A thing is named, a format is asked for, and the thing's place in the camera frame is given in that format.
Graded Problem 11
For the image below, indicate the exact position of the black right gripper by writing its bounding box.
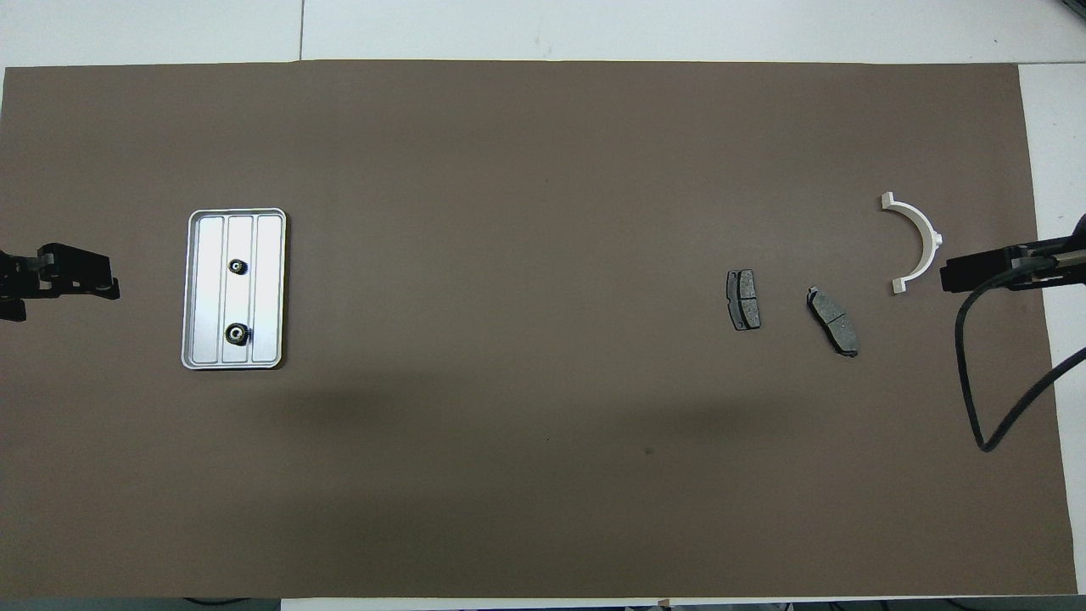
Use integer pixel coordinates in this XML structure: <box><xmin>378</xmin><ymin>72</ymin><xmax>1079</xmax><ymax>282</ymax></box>
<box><xmin>939</xmin><ymin>214</ymin><xmax>1086</xmax><ymax>294</ymax></box>

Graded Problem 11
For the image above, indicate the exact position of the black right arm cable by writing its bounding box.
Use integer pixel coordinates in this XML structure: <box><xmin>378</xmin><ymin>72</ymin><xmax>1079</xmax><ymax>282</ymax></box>
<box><xmin>955</xmin><ymin>253</ymin><xmax>1086</xmax><ymax>453</ymax></box>

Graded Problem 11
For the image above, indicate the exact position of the silver metal tray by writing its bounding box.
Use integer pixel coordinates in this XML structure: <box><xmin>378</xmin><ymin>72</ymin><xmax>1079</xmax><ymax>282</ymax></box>
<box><xmin>181</xmin><ymin>207</ymin><xmax>288</xmax><ymax>372</ymax></box>

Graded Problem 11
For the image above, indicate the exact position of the dark grey curved brake pad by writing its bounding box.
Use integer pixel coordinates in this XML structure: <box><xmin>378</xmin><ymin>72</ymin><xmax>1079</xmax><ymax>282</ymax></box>
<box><xmin>806</xmin><ymin>286</ymin><xmax>861</xmax><ymax>358</ymax></box>

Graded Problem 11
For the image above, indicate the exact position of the brown table mat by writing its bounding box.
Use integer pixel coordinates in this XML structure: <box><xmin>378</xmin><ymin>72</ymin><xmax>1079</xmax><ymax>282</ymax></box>
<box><xmin>0</xmin><ymin>59</ymin><xmax>1078</xmax><ymax>599</ymax></box>

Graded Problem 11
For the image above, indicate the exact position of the white curved plastic bracket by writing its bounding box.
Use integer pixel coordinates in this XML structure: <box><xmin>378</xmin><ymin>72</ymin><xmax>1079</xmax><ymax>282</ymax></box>
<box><xmin>879</xmin><ymin>192</ymin><xmax>943</xmax><ymax>296</ymax></box>

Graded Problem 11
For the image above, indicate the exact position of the dark grey rectangular brake pad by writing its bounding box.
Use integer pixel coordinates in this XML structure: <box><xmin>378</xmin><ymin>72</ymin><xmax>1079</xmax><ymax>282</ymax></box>
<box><xmin>726</xmin><ymin>268</ymin><xmax>762</xmax><ymax>332</ymax></box>

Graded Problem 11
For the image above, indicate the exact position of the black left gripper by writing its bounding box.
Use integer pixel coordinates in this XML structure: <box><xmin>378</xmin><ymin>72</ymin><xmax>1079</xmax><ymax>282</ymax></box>
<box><xmin>0</xmin><ymin>244</ymin><xmax>121</xmax><ymax>322</ymax></box>

